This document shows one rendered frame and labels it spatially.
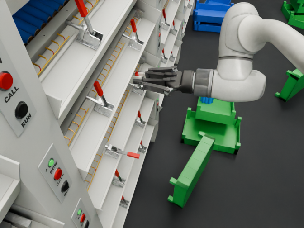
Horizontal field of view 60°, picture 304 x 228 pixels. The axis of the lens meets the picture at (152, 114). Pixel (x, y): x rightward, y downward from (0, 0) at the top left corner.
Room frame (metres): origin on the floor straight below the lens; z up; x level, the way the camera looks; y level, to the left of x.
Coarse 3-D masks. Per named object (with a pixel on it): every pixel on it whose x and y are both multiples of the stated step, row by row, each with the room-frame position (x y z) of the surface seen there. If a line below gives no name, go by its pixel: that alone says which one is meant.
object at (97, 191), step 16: (144, 64) 0.82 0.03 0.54; (128, 112) 0.58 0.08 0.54; (128, 128) 0.52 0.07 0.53; (112, 144) 0.45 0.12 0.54; (96, 160) 0.39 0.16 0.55; (112, 160) 0.40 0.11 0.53; (96, 176) 0.34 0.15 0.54; (112, 176) 0.35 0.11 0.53; (96, 192) 0.30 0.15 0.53; (96, 208) 0.24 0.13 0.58
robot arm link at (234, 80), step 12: (228, 60) 0.63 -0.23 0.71; (240, 60) 0.62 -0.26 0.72; (252, 60) 0.64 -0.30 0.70; (216, 72) 0.62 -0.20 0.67; (228, 72) 0.60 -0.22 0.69; (240, 72) 0.59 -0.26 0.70; (252, 72) 0.60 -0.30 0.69; (216, 84) 0.58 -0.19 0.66; (228, 84) 0.57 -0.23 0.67; (240, 84) 0.56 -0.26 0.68; (252, 84) 0.56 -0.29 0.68; (264, 84) 0.56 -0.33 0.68; (216, 96) 0.57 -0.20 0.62; (228, 96) 0.55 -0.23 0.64; (240, 96) 0.55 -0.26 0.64; (252, 96) 0.54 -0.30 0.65
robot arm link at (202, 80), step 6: (198, 72) 0.63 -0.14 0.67; (204, 72) 0.62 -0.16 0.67; (210, 72) 0.62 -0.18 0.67; (198, 78) 0.61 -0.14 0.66; (204, 78) 0.60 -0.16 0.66; (210, 78) 0.60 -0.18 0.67; (192, 84) 0.61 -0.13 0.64; (198, 84) 0.59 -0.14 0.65; (204, 84) 0.59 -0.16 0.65; (210, 84) 0.59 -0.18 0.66; (192, 90) 0.60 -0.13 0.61; (198, 90) 0.58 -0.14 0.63; (204, 90) 0.58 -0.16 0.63; (210, 90) 0.58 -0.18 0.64; (204, 96) 0.58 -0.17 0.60; (210, 96) 0.58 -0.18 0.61
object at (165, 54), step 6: (180, 12) 1.51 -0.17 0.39; (174, 18) 1.50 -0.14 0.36; (180, 18) 1.50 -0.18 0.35; (174, 24) 1.36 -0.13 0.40; (174, 30) 1.35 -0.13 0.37; (168, 36) 1.31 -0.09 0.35; (174, 36) 1.33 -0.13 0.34; (168, 42) 1.26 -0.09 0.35; (174, 42) 1.28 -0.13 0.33; (168, 48) 1.21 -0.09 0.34; (162, 54) 1.15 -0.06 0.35; (168, 54) 1.16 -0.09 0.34; (162, 60) 1.09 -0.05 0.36; (162, 66) 1.06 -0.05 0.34
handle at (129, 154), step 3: (117, 150) 0.42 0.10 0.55; (120, 150) 0.42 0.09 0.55; (120, 153) 0.41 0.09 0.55; (123, 153) 0.41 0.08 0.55; (126, 153) 0.41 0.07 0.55; (129, 153) 0.41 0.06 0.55; (132, 153) 0.41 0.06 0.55; (135, 153) 0.41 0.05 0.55; (129, 156) 0.40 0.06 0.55; (132, 156) 0.40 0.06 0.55; (135, 156) 0.40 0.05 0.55; (138, 156) 0.40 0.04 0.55
